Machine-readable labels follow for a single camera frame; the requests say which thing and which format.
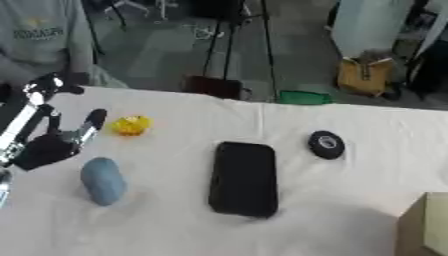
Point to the black tripod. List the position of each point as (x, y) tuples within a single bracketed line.
[(239, 43)]

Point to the person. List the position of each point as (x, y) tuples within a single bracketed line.
[(41, 40)]

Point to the blue oval capsule object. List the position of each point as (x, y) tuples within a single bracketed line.
[(104, 181)]

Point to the pale blue hanging cloth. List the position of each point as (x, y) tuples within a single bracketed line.
[(371, 26)]

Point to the black rectangular case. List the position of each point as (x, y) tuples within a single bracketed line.
[(244, 179)]

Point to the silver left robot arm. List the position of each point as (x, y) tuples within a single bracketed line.
[(3, 186)]

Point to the green bag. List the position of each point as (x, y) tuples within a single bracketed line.
[(304, 97)]

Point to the dark brown box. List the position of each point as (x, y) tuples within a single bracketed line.
[(213, 87)]

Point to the yellow crumpled toy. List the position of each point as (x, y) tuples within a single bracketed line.
[(132, 125)]

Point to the tan paper bag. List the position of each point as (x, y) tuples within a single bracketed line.
[(364, 76)]

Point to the black round disc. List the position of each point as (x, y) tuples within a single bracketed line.
[(326, 144)]

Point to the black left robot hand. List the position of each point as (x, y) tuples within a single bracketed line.
[(45, 149)]

